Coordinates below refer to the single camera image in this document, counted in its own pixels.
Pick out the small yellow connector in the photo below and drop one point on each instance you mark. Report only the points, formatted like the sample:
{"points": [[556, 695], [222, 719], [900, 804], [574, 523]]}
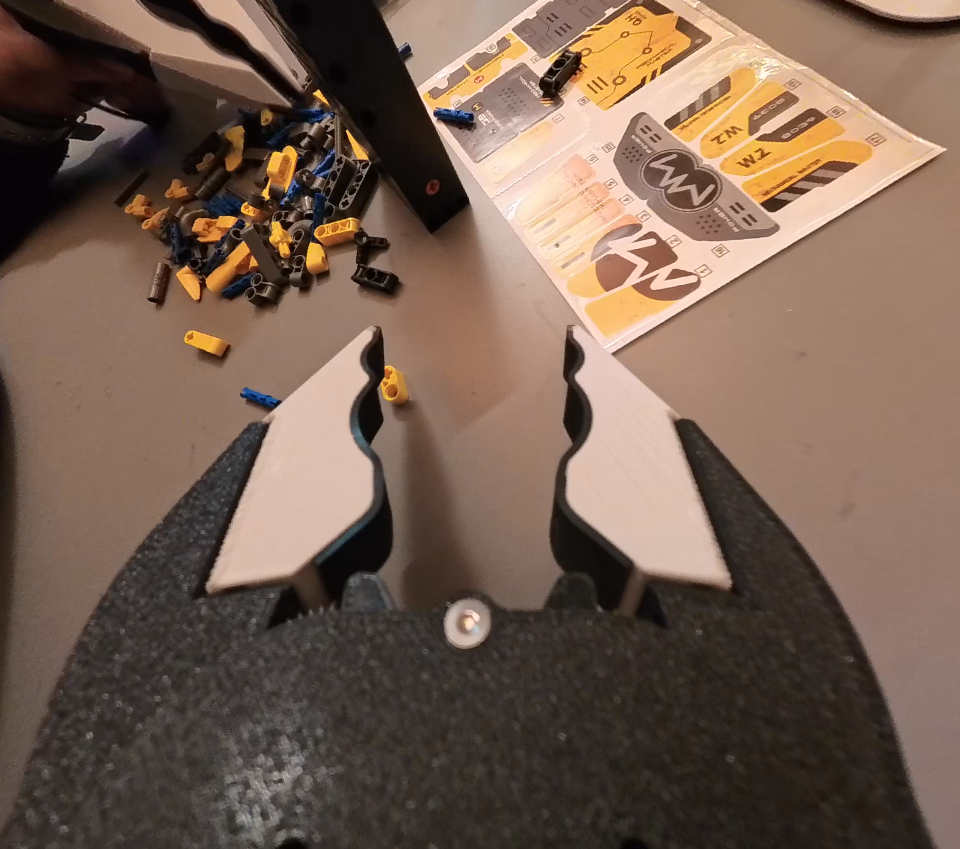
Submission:
{"points": [[396, 384]]}

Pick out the dark grey cylinder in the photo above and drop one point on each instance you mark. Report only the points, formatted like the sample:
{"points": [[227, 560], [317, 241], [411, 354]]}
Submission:
{"points": [[157, 280]]}

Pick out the black double-hole connector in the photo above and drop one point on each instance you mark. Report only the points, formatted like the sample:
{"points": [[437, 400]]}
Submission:
{"points": [[375, 277]]}

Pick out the blue pin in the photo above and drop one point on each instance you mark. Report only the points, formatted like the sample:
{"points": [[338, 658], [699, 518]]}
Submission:
{"points": [[454, 114], [259, 397]]}

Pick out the person's left hand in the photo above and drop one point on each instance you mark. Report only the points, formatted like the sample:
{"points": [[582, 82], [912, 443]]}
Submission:
{"points": [[67, 76]]}

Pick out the black angled connector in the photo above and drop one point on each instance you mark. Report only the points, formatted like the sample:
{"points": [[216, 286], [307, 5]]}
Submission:
{"points": [[371, 241]]}

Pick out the yellow grey sticker sheet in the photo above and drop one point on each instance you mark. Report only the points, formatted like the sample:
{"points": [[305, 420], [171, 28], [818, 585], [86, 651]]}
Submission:
{"points": [[675, 189]]}

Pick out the black perforated block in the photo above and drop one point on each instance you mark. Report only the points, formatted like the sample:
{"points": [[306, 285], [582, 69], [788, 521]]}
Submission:
{"points": [[352, 76]]}

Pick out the pile of yellow blue pieces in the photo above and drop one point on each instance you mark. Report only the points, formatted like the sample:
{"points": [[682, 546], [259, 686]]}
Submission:
{"points": [[277, 204]]}

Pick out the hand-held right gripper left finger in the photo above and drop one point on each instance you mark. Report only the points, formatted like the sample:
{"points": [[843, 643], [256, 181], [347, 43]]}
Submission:
{"points": [[300, 489]]}

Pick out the small black brick piece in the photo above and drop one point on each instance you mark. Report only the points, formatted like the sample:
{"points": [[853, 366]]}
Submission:
{"points": [[559, 69]]}

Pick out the person's left forearm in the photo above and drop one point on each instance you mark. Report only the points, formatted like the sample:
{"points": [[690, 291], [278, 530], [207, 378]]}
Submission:
{"points": [[22, 189]]}

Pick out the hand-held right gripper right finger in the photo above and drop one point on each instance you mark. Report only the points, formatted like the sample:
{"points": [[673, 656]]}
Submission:
{"points": [[637, 489]]}

